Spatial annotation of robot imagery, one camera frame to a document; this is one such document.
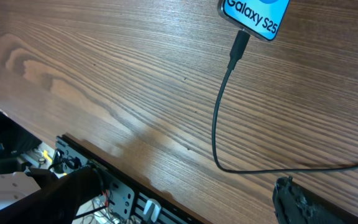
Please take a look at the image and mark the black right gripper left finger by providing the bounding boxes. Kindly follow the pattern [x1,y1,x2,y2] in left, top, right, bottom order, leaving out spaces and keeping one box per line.
[0,167,102,223]

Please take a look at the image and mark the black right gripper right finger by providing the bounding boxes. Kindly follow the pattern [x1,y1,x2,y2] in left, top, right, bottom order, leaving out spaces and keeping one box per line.
[272,177,358,224]

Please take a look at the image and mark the black USB charger cable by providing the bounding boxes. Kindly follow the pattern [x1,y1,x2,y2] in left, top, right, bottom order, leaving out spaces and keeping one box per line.
[211,29,358,174]

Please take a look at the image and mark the blue screen smartphone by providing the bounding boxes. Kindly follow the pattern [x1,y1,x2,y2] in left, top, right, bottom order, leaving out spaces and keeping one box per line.
[218,0,290,42]

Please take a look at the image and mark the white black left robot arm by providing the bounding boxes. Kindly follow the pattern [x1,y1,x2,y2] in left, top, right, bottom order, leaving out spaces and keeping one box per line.
[0,112,58,210]

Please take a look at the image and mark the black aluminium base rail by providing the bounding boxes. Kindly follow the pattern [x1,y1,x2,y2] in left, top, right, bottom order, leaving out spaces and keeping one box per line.
[53,135,201,223]

